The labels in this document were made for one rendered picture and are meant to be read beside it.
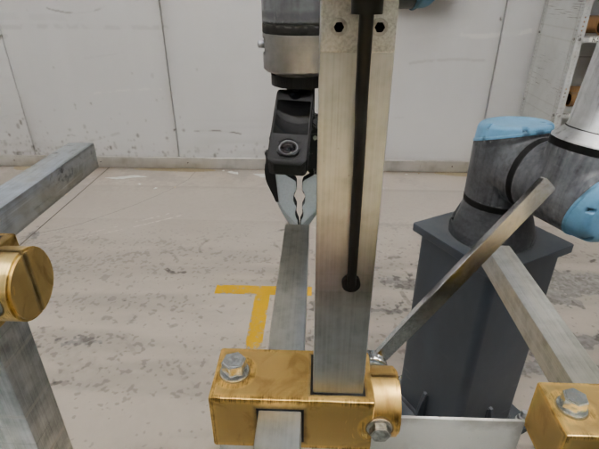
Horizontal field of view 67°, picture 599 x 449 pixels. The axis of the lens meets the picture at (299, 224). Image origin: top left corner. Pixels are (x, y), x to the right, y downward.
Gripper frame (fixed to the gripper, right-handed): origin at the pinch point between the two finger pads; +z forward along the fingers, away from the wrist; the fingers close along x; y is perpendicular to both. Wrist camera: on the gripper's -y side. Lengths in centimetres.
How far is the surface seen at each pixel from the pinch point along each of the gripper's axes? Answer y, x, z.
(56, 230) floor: 144, 131, 83
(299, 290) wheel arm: -20.1, -0.8, -3.4
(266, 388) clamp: -33.1, 1.0, -4.4
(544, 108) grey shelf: 205, -129, 32
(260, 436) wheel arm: -36.2, 1.0, -3.4
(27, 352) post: -31.0, 19.2, -5.1
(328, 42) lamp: -33.6, -2.7, -27.3
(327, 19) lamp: -33.6, -2.6, -28.2
